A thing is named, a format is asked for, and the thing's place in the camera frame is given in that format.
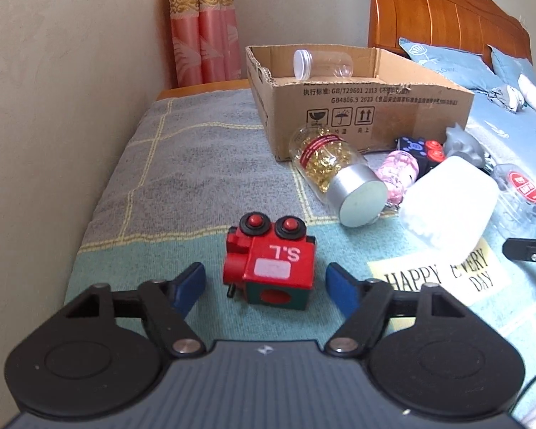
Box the clear jar with white lid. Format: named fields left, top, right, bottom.
left=293, top=48, right=356, bottom=81

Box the blue floral pillow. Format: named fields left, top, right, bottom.
left=398, top=37, right=507, bottom=91
left=488, top=45, right=536, bottom=88

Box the white translucent plastic container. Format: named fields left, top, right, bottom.
left=398, top=156, right=500, bottom=260

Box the pink curtain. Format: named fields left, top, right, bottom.
left=167, top=0, right=243, bottom=89

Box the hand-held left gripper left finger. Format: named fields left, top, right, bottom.
left=65, top=262, right=206, bottom=358

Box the cardboard box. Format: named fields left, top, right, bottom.
left=245, top=45, right=475, bottom=162

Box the wooden bed frame rail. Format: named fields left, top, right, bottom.
left=155, top=79, right=251, bottom=101

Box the grey crumpled cloth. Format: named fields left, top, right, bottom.
left=488, top=84, right=528, bottom=112

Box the glass jar of gold pins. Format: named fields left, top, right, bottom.
left=288, top=125, right=388, bottom=228

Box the clear container with red label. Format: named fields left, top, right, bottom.
left=491, top=163, right=536, bottom=224

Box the blue patterned bed sheet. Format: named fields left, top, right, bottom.
left=465, top=85, right=536, bottom=179

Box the wooden headboard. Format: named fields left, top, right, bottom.
left=361, top=0, right=533, bottom=61

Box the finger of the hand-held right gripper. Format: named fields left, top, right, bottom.
left=502, top=238, right=536, bottom=289

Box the red toy train block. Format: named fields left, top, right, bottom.
left=222, top=213, right=318, bottom=311

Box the grey green checked blanket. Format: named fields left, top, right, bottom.
left=63, top=87, right=536, bottom=416

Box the pink bottle keychain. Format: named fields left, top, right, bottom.
left=375, top=151, right=420, bottom=211

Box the grey toy figure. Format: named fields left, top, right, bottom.
left=442, top=125, right=487, bottom=171

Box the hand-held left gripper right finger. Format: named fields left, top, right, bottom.
left=325, top=263, right=467, bottom=358

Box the black toy train block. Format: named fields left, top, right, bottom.
left=393, top=136, right=447, bottom=179

